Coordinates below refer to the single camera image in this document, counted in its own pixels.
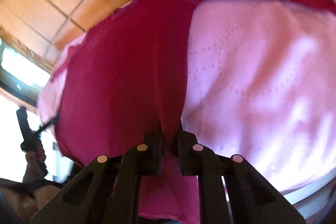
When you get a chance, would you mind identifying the window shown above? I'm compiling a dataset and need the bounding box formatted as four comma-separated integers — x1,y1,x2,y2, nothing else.
0,38,67,184

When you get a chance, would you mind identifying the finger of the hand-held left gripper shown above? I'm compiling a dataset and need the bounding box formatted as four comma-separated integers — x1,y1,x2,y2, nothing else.
34,115,61,136

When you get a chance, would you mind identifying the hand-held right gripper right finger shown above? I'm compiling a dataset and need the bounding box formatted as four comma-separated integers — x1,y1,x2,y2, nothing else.
177,124,306,224

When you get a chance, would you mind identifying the person's left hand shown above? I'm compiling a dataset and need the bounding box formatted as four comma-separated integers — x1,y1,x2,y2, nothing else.
22,147,48,184

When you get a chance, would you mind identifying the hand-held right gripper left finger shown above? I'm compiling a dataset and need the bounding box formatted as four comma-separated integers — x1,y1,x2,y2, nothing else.
30,119,163,224

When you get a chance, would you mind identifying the pink patterned blanket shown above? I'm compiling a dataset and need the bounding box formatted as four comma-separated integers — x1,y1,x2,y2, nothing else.
37,0,336,195

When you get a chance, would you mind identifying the white bed sheet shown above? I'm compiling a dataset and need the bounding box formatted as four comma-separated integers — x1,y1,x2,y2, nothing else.
282,178,335,207

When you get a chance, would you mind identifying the magenta small garment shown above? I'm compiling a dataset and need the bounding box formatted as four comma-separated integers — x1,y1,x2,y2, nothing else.
51,0,336,222

